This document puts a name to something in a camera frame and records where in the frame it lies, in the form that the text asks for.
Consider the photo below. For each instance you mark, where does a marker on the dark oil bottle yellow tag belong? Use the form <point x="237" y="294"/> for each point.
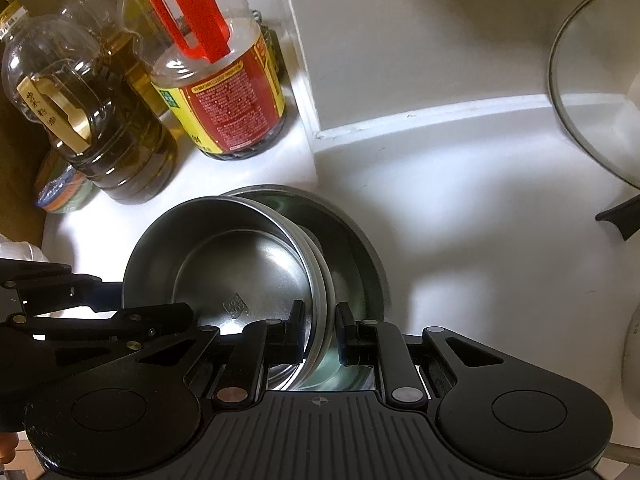
<point x="115" y="160"/>

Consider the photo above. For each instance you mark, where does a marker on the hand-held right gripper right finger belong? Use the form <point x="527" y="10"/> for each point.
<point x="346" y="335"/>

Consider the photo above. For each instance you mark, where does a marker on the metal cooker pot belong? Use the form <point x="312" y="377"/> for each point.
<point x="632" y="360"/>

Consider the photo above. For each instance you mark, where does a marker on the yellow-capped sauce bottle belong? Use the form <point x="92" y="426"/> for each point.
<point x="142" y="70"/>

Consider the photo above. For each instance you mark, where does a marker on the large stainless steel plate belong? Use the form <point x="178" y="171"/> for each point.
<point x="350" y="260"/>

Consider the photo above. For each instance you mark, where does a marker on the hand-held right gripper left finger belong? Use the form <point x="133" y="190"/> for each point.
<point x="297" y="330"/>

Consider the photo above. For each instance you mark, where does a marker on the colourful bowl in plastic wrap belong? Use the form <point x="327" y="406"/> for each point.
<point x="57" y="192"/>

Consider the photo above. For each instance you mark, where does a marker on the small stainless steel bowl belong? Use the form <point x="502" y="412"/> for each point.
<point x="225" y="260"/>

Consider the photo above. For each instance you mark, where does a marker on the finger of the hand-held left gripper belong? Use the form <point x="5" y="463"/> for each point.
<point x="60" y="290"/>
<point x="150" y="322"/>

